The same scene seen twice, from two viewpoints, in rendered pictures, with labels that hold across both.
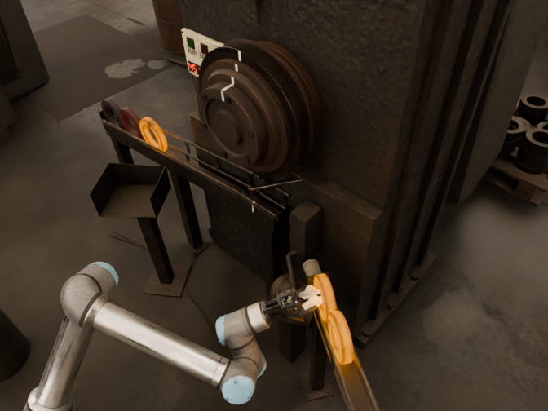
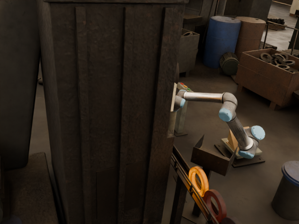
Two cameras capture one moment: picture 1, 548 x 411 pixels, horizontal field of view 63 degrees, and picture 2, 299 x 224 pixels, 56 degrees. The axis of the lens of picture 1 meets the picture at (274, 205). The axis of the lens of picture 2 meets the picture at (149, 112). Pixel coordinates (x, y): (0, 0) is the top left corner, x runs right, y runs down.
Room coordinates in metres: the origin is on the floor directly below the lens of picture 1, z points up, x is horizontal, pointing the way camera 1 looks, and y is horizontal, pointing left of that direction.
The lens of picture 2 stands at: (3.15, 0.68, 1.91)
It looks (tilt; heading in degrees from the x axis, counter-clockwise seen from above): 30 degrees down; 199
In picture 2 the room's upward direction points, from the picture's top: 5 degrees clockwise
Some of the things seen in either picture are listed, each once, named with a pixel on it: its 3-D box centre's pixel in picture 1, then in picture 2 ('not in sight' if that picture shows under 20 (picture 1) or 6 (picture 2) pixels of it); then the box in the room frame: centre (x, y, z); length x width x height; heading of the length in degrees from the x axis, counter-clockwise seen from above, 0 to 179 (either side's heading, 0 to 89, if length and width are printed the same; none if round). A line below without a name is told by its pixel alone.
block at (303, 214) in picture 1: (306, 231); not in sight; (1.12, -0.12, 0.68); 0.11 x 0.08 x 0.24; 136
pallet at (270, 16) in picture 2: not in sight; (265, 20); (-7.38, 0.85, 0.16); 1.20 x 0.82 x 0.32; 36
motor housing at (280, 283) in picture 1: (298, 327); not in sight; (0.95, -0.08, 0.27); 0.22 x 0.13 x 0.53; 46
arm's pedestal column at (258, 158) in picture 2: not in sight; (239, 150); (0.38, 0.83, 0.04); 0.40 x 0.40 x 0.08; 41
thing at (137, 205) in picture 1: (148, 235); (206, 183); (1.42, 0.61, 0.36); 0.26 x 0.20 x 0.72; 81
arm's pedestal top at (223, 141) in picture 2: not in sight; (240, 146); (0.38, 0.83, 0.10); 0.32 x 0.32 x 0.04; 41
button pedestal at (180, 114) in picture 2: not in sight; (181, 109); (0.28, 0.09, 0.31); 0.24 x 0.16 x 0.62; 46
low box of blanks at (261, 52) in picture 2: not in sight; (275, 77); (-1.44, 1.12, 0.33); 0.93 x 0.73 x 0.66; 53
